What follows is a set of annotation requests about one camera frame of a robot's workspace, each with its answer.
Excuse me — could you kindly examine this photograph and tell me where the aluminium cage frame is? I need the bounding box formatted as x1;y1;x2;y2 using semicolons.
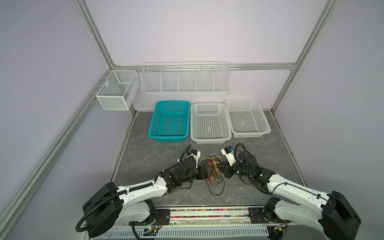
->
1;1;340;240

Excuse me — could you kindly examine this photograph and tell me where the white wire wall shelf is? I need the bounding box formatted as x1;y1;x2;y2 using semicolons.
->
141;62;232;95

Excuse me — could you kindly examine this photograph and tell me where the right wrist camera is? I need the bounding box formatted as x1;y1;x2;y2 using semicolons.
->
221;146;236;166

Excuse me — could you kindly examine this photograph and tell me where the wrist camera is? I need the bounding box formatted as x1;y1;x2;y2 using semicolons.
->
188;150;201;168
221;146;236;166

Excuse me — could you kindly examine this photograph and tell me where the middle white plastic basket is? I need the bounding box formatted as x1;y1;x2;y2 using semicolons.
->
190;102;232;144

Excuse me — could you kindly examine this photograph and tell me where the cable bundle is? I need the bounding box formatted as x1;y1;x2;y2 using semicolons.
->
199;153;226;196

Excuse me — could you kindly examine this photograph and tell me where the white plastic basket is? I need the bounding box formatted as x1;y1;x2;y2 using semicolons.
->
190;102;232;144
225;98;271;138

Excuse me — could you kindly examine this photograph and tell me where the front aluminium rail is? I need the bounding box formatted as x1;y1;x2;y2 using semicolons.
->
83;205;337;230

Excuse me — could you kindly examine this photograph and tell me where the right white plastic basket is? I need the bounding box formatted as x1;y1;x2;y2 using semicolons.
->
225;98;271;138

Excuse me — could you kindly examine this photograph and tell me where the white slotted cable duct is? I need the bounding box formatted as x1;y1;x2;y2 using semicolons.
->
95;226;269;240

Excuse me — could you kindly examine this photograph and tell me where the white mesh wall box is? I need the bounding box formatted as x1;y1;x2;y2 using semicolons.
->
96;70;140;111

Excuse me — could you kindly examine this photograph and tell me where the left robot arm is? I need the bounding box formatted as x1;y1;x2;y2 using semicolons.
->
75;156;208;238

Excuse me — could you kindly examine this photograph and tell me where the teal plastic basket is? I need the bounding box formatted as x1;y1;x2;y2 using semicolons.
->
148;101;191;142

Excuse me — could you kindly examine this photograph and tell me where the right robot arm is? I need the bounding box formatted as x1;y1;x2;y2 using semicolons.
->
219;147;362;240

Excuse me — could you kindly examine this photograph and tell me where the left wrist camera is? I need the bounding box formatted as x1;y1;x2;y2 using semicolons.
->
188;150;201;168

